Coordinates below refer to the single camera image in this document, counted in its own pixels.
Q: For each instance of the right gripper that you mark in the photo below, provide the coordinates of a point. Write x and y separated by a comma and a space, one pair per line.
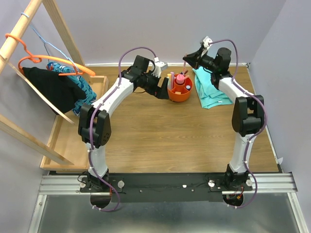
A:
193, 58

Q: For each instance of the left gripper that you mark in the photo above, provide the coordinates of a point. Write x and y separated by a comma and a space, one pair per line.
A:
160, 92

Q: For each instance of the orange pen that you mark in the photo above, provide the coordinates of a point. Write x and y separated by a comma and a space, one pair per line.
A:
184, 65

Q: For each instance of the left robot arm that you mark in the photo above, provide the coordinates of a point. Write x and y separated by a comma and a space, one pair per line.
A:
94, 122

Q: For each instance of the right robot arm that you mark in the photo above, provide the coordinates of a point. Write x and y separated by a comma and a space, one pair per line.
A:
248, 114

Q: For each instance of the orange divided round container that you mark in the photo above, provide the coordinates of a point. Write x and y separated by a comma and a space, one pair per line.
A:
185, 94

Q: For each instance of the teal folded cloth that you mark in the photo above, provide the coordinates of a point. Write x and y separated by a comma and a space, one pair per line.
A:
208, 95

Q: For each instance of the blue patterned garment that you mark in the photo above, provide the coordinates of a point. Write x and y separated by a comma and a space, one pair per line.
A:
88, 96

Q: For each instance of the black garment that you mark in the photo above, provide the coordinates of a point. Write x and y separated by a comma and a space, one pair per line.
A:
59, 90

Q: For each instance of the wooden tray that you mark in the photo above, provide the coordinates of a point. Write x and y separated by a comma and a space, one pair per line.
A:
64, 140

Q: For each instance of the wooden clothes rack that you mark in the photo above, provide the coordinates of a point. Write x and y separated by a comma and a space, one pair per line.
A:
9, 46

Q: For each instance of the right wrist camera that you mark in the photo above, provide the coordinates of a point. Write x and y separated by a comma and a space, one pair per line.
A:
205, 43

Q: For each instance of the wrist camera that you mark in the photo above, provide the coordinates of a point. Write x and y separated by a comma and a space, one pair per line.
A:
159, 66
205, 43

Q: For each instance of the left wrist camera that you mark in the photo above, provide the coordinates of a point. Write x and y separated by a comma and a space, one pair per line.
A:
159, 66

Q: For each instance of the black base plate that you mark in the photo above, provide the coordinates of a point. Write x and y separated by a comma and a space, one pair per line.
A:
164, 187

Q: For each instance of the aluminium rail frame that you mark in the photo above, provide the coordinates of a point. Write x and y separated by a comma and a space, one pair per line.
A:
271, 207

